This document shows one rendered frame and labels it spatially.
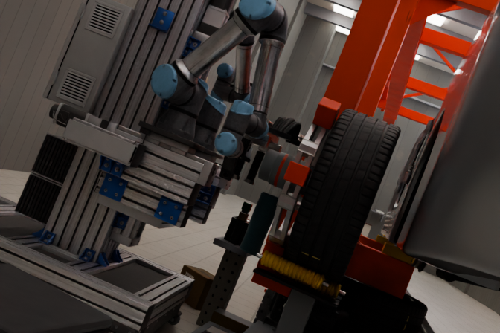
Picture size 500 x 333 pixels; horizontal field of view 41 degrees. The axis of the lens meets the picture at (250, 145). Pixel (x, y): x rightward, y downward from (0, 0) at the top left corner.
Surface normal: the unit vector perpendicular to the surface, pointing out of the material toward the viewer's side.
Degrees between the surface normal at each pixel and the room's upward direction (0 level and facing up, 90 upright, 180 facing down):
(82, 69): 90
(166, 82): 96
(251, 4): 84
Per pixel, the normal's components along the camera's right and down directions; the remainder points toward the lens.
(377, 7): -0.17, -0.11
